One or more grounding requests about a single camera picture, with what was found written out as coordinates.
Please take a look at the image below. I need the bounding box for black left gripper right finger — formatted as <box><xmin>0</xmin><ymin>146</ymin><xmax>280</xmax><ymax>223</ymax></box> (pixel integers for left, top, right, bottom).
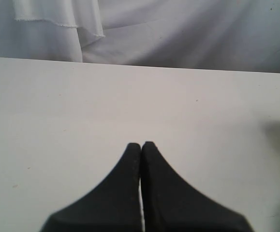
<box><xmin>140</xmin><ymin>142</ymin><xmax>253</xmax><ymax>232</ymax></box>

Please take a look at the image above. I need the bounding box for white fabric backdrop curtain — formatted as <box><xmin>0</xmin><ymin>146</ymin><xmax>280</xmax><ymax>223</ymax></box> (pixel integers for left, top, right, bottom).
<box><xmin>0</xmin><ymin>0</ymin><xmax>280</xmax><ymax>73</ymax></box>

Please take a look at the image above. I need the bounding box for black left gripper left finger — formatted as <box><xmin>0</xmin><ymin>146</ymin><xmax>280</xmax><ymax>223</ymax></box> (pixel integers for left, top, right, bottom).
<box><xmin>41</xmin><ymin>143</ymin><xmax>140</xmax><ymax>232</ymax></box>

